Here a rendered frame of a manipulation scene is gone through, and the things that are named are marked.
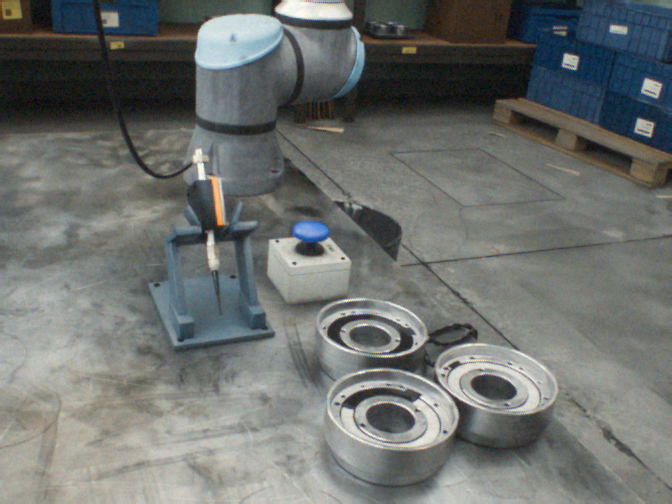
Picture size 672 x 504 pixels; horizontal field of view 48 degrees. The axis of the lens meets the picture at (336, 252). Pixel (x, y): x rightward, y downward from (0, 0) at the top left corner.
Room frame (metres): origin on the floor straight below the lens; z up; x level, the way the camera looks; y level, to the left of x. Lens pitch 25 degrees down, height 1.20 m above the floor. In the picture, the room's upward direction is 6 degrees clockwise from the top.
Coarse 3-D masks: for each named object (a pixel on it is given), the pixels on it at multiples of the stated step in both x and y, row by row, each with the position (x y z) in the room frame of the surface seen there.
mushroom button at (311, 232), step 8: (296, 224) 0.76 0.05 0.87; (304, 224) 0.76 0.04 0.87; (312, 224) 0.76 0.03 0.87; (320, 224) 0.76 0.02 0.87; (296, 232) 0.74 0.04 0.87; (304, 232) 0.74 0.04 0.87; (312, 232) 0.74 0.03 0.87; (320, 232) 0.74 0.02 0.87; (328, 232) 0.75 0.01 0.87; (304, 240) 0.74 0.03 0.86; (312, 240) 0.74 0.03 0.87; (320, 240) 0.74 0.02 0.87; (312, 248) 0.75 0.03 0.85
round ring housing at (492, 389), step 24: (456, 360) 0.59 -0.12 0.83; (480, 360) 0.59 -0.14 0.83; (504, 360) 0.60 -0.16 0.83; (528, 360) 0.59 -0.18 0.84; (480, 384) 0.57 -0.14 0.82; (504, 384) 0.57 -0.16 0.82; (552, 384) 0.55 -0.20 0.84; (480, 408) 0.50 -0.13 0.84; (504, 408) 0.52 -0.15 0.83; (552, 408) 0.52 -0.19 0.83; (456, 432) 0.52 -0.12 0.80; (480, 432) 0.50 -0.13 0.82; (504, 432) 0.50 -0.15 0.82; (528, 432) 0.50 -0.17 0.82
